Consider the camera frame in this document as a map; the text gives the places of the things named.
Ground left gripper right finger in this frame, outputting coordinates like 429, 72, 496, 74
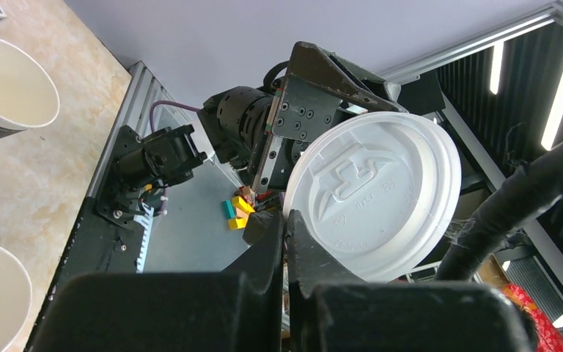
287, 210, 534, 351

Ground white plastic cup lid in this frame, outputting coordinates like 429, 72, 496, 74
283, 111, 462, 282

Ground coloured toy blocks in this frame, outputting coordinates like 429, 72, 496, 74
221, 186, 256, 230

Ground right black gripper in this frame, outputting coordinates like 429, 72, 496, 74
197, 41, 407, 186

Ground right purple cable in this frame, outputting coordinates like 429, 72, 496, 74
148, 99, 202, 134

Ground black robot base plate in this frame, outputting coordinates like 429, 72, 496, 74
23, 125, 152, 351

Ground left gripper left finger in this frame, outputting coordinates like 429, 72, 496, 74
30, 211, 284, 351

